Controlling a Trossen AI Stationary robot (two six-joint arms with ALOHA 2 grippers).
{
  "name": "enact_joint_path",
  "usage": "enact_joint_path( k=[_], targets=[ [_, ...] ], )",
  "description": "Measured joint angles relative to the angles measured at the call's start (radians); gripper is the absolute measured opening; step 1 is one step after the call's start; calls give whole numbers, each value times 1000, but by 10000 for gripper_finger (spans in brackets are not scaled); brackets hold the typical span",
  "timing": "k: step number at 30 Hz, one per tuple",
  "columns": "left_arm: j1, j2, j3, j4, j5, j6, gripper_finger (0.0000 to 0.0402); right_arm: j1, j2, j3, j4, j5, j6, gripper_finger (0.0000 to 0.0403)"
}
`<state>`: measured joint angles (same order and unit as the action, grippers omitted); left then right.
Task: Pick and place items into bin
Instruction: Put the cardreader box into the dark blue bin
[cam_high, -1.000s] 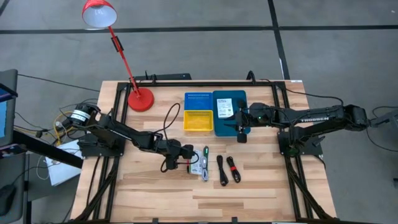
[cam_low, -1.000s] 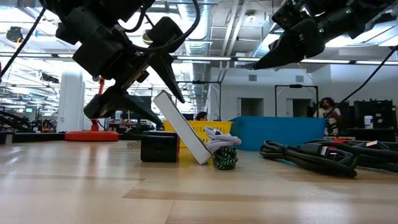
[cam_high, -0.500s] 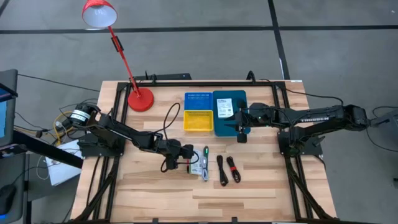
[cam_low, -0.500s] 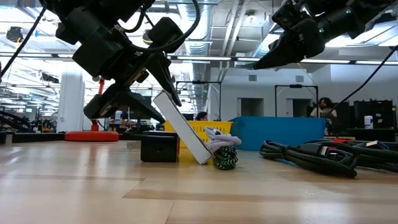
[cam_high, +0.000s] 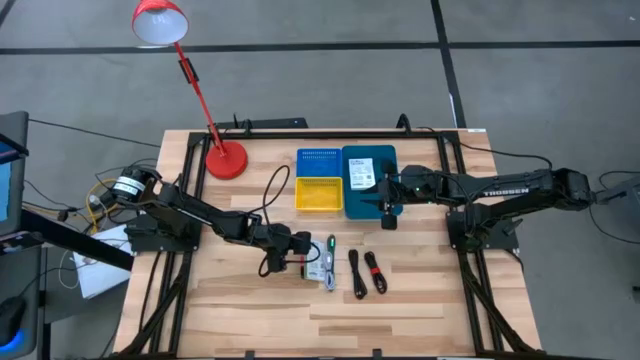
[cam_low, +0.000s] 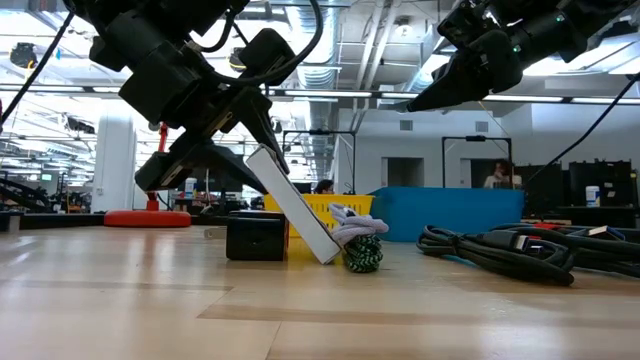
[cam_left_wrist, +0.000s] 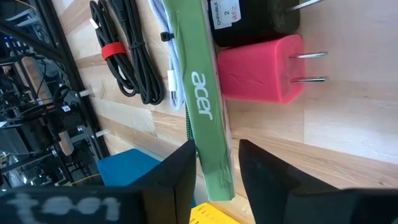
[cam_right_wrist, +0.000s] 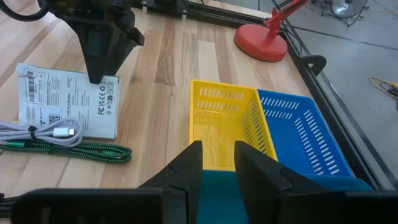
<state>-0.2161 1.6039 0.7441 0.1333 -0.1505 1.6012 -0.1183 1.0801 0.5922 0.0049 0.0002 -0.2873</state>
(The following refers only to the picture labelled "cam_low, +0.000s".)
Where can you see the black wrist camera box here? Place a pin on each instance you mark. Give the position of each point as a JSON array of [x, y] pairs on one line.
[[267, 55], [467, 22]]

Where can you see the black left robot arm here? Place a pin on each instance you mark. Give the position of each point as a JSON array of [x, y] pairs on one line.
[[150, 15]]

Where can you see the black ceiling device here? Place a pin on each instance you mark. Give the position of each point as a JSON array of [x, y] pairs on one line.
[[23, 55], [235, 60]]

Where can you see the plain white box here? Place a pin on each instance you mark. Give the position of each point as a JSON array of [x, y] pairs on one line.
[[295, 205]]

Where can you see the black cabinet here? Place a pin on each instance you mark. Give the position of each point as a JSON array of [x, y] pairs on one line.
[[610, 180], [545, 190]]

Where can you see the black monitor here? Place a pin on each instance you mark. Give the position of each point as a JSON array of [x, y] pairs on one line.
[[220, 186]]

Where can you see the black metal frame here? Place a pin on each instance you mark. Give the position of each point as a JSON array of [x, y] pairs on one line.
[[320, 132], [475, 138]]

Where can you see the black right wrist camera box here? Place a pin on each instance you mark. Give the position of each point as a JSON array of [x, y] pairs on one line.
[[467, 22]]

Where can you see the overhead light bar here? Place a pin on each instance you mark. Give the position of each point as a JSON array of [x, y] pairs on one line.
[[325, 93]]

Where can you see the red stand with round base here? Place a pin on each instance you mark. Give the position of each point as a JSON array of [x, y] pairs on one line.
[[150, 218]]

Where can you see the blue bin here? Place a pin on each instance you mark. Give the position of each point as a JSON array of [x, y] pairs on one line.
[[450, 212]]

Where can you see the black box with orange side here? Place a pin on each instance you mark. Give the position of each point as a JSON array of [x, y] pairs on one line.
[[256, 237]]

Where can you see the yellow slotted basket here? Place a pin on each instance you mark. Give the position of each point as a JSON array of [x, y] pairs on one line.
[[345, 205]]

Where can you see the person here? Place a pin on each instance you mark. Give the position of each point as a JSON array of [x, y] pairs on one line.
[[324, 187], [501, 176]]

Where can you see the white wipes canister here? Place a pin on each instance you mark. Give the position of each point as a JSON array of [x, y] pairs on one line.
[[592, 196], [190, 187]]

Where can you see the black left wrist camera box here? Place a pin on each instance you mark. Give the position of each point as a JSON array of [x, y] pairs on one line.
[[267, 55]]

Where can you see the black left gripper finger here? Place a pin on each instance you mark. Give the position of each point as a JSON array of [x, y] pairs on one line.
[[262, 120], [200, 160]]

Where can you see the white pillar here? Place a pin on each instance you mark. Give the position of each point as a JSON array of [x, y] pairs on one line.
[[116, 170]]

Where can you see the silver spiral ventilation duct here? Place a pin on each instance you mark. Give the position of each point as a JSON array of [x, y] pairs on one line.
[[322, 55], [425, 75]]

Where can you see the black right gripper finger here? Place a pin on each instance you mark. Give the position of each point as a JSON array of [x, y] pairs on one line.
[[450, 92]]

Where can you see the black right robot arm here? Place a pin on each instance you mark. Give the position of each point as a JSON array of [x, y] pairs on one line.
[[575, 25]]

